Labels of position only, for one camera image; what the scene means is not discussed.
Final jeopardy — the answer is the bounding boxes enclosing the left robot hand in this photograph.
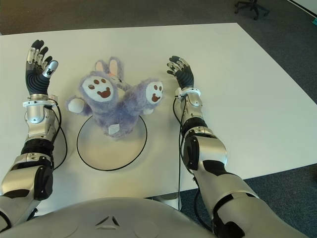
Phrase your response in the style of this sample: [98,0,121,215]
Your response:
[24,39,59,100]

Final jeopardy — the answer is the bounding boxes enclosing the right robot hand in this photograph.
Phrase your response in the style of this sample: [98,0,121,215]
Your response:
[166,55,195,90]

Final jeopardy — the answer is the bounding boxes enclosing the purple plush bunny doll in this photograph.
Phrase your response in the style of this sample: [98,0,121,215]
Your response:
[65,56,164,141]

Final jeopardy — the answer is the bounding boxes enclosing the white plate black rim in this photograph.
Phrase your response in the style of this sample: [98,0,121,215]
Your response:
[76,114,148,172]

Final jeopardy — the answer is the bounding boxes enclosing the black office chair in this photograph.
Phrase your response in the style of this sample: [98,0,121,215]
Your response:
[234,0,270,21]

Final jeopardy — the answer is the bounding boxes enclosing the silver table base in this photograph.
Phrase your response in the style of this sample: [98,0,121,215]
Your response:
[148,193,183,211]

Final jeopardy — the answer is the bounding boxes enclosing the grey robot torso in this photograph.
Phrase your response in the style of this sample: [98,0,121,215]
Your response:
[0,197,214,238]

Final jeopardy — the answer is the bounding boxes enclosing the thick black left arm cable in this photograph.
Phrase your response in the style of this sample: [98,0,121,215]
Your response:
[46,103,62,143]

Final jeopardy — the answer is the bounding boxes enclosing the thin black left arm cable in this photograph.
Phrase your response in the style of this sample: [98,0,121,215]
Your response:
[52,122,68,171]

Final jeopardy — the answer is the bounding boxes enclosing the long black right arm cable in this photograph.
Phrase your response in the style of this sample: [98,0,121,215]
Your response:
[172,97,184,211]

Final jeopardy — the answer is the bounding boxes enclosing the short black right elbow cable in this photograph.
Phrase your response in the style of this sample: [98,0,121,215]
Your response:
[192,175,203,224]

